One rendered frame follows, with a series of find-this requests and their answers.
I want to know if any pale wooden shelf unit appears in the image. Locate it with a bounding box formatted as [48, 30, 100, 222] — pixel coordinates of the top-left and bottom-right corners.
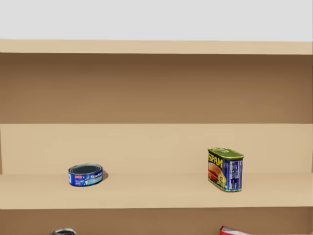
[0, 38, 313, 235]

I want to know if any green and blue rectangular can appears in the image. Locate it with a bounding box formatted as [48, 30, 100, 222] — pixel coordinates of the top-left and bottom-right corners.
[207, 146, 245, 192]

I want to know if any blue flat can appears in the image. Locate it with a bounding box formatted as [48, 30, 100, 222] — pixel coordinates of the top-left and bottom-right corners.
[68, 164, 104, 187]

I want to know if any red and white can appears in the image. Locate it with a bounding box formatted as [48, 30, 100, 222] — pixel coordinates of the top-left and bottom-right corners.
[48, 228, 76, 235]

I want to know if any red carton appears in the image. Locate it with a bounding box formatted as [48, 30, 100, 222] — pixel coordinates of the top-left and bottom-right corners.
[219, 225, 252, 235]

